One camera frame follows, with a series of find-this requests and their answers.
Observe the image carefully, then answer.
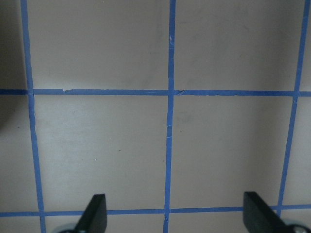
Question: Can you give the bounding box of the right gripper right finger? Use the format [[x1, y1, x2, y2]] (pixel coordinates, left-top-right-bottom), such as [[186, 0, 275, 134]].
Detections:
[[242, 192, 287, 233]]

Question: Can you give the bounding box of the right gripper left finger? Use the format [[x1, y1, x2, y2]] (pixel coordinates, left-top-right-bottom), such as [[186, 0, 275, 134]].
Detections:
[[74, 194, 107, 233]]

